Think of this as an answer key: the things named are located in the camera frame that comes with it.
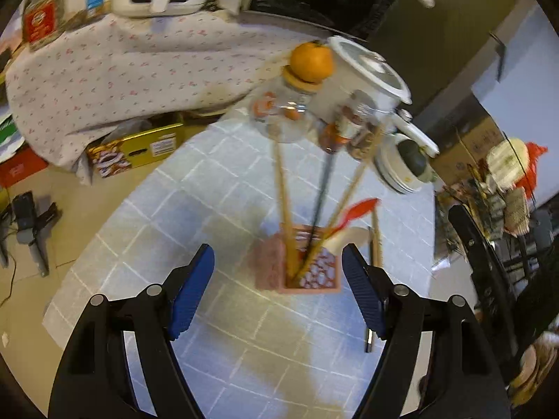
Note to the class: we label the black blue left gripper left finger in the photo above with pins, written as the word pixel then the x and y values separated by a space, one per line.
pixel 119 361

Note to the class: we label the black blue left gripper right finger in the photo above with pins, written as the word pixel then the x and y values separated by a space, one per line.
pixel 462 379

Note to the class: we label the wooden chopstick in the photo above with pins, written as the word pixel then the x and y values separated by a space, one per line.
pixel 377 249
pixel 291 252
pixel 348 194

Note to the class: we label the black device on floor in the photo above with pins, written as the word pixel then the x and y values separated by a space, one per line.
pixel 29 224

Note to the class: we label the white plastic spoon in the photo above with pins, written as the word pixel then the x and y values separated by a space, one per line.
pixel 352 235

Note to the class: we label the red plastic spoon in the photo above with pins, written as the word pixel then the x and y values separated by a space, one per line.
pixel 355 212

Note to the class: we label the pink perforated utensil holder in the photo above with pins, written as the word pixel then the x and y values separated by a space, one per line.
pixel 318 274

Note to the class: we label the red plastic bag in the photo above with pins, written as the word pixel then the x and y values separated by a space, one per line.
pixel 529 181

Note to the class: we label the stack of white bowls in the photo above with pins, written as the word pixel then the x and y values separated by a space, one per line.
pixel 394 171

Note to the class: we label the yellow snack box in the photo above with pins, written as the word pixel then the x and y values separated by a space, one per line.
pixel 135 143

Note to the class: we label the red box on floor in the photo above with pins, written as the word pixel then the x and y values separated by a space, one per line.
pixel 23 164

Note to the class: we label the dark green avocado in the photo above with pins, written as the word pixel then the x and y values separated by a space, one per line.
pixel 413 157

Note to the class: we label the cardboard box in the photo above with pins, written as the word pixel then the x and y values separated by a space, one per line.
pixel 465 146

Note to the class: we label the brown spice jar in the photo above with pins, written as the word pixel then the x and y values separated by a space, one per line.
pixel 361 143

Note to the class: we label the red spice jar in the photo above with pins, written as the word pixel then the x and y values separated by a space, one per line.
pixel 341 130

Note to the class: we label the floral white cloth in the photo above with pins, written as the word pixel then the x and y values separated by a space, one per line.
pixel 76 89

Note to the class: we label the white pot with lid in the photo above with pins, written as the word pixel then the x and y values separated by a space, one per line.
pixel 358 69

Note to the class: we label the glass jar with cork lid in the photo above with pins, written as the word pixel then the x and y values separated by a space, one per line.
pixel 279 111

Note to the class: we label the orange fruit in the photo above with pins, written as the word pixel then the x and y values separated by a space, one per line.
pixel 312 62

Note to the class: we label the red label glass jar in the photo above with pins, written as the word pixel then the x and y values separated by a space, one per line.
pixel 43 22

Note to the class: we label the wire dish rack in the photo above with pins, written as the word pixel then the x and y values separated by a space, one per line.
pixel 493 196

